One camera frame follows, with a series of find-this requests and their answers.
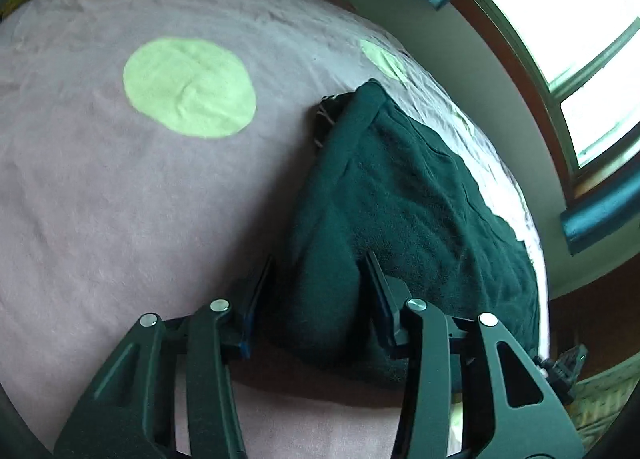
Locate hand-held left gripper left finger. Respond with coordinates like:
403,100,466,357
52,254,275,459

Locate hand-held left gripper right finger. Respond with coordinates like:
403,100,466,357
365,251,586,459

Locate black sweater with wing print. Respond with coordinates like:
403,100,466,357
260,80,542,390

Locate pale patterned cloth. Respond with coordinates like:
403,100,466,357
569,364,640,446

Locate pink bed sheet green dots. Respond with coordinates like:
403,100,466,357
0,0,551,459

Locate wooden framed window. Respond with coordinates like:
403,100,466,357
452,0,640,201

